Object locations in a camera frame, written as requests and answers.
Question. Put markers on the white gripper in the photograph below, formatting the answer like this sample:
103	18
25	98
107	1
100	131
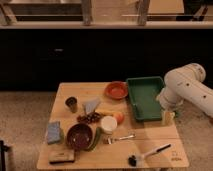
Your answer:
168	100

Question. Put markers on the red yellow apple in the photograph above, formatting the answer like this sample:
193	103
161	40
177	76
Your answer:
119	116

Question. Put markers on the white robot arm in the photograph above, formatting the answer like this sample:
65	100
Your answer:
186	83

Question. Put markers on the white paper cup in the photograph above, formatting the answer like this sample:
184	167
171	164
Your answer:
108	124

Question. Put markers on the dark metal cup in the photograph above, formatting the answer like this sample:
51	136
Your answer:
71	103

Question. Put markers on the green plastic tray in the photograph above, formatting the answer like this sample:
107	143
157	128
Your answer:
142	95

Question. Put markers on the black white dish brush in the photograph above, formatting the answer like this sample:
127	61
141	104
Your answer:
136	160

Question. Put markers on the orange plastic bowl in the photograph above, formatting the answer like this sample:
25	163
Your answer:
116	90

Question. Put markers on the silver fork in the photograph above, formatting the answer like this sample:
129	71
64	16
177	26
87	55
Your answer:
111	140

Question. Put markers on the green cucumber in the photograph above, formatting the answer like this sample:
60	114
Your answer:
97	137

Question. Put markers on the dark red grape bunch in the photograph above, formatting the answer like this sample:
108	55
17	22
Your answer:
89	118

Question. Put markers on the blue grey folded cloth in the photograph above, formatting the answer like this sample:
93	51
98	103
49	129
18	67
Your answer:
91	105

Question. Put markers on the maroon bowl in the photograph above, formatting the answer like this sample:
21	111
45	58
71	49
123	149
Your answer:
79	137

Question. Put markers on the brown wooden block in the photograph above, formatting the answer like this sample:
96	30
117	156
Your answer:
61	156

